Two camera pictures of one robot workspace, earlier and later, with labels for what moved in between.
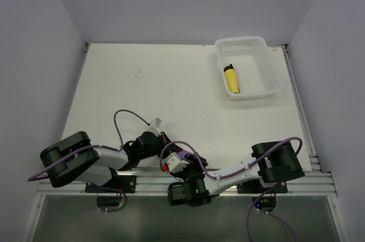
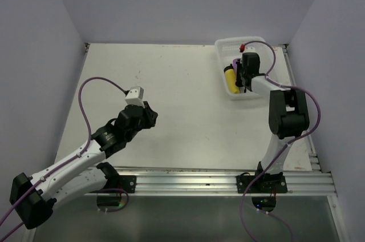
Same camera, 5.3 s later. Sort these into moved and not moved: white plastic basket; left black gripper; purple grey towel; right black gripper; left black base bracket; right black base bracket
Moved: right black gripper; purple grey towel; left black gripper
Not moved: left black base bracket; right black base bracket; white plastic basket
